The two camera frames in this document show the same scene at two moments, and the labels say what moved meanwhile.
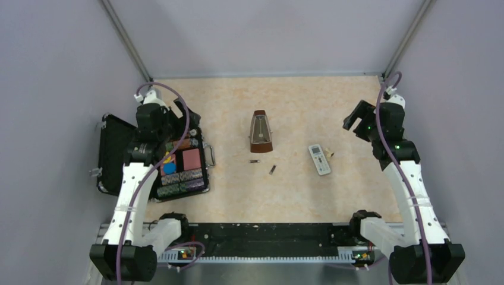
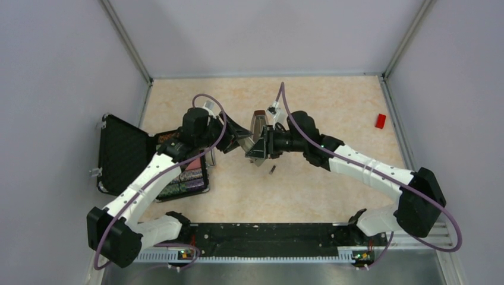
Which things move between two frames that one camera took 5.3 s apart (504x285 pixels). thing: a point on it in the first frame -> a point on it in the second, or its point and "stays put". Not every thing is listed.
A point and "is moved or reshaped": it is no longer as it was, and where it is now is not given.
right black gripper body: (366, 129) -> (277, 139)
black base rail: (271, 243) stays put
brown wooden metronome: (260, 136) stays put
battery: (272, 170) stays put
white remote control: (319, 160) is moved or reshaped
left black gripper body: (176, 125) -> (216, 130)
